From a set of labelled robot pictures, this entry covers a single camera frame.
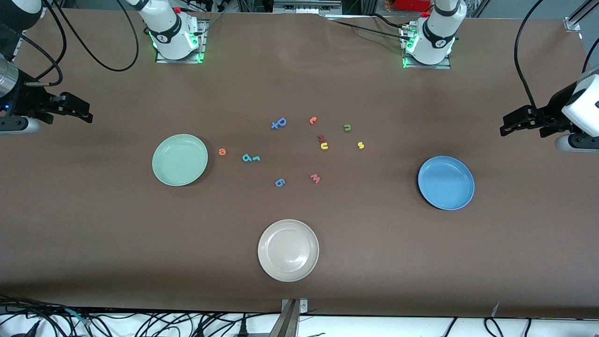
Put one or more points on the beige plate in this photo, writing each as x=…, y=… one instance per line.
x=288, y=250

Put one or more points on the brown paper table cover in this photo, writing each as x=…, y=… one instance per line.
x=140, y=234

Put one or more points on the pink foam letter w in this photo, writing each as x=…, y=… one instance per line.
x=315, y=178

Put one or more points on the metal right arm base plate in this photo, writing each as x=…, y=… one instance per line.
x=202, y=40

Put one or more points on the red box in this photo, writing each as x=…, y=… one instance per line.
x=412, y=4

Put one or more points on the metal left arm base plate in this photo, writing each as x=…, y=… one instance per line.
x=430, y=67

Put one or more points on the aluminium profile bar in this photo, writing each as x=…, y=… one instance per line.
x=578, y=16

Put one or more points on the blue plate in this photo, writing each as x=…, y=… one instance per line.
x=446, y=183

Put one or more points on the black plug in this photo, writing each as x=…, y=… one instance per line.
x=242, y=330

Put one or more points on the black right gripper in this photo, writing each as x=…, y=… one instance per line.
x=29, y=102

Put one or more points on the blue foam letter p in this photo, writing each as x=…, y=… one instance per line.
x=281, y=122

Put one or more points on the pale green plate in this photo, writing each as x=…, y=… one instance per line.
x=179, y=160

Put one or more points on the black metal rack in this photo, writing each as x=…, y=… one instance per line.
x=306, y=5

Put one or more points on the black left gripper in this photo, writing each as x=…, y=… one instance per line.
x=551, y=111

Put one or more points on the metal table bracket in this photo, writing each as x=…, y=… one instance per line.
x=289, y=318

